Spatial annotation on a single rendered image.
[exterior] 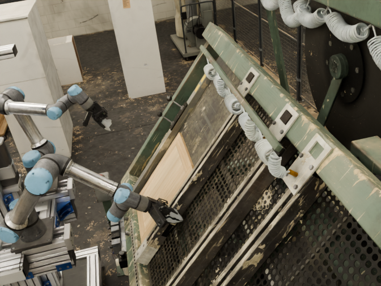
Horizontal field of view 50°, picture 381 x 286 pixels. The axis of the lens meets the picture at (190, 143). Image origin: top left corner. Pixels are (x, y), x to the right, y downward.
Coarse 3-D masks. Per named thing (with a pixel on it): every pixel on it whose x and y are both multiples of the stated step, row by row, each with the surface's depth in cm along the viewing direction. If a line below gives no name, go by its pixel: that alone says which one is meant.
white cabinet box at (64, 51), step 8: (48, 40) 724; (56, 40) 727; (64, 40) 729; (72, 40) 704; (56, 48) 691; (64, 48) 694; (72, 48) 697; (56, 56) 697; (64, 56) 700; (72, 56) 703; (56, 64) 704; (64, 64) 707; (72, 64) 710; (80, 64) 753; (64, 72) 713; (72, 72) 716; (80, 72) 719; (64, 80) 720; (72, 80) 723; (80, 80) 726
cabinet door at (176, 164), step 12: (180, 144) 245; (168, 156) 255; (180, 156) 239; (156, 168) 263; (168, 168) 247; (180, 168) 233; (192, 168) 219; (156, 180) 256; (168, 180) 240; (180, 180) 226; (144, 192) 265; (156, 192) 248; (168, 192) 234; (168, 204) 227; (144, 216) 250; (144, 228) 243
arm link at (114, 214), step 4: (112, 204) 201; (116, 204) 196; (112, 208) 198; (116, 208) 196; (108, 212) 201; (112, 212) 198; (116, 212) 197; (120, 212) 197; (124, 212) 198; (108, 216) 200; (112, 216) 199; (116, 216) 198; (120, 216) 199; (112, 220) 200; (116, 220) 200
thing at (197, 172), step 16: (224, 96) 185; (224, 128) 196; (240, 128) 193; (224, 144) 196; (208, 160) 198; (192, 176) 203; (208, 176) 203; (192, 192) 206; (176, 208) 209; (144, 240) 223; (160, 240) 217; (144, 256) 221
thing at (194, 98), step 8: (200, 80) 252; (208, 80) 248; (200, 88) 250; (192, 96) 253; (200, 96) 253; (192, 104) 254; (184, 112) 256; (184, 120) 258; (176, 128) 260; (168, 136) 262; (160, 144) 268; (168, 144) 265; (160, 152) 266; (152, 160) 270; (152, 168) 271; (144, 176) 273; (136, 184) 277; (136, 192) 278
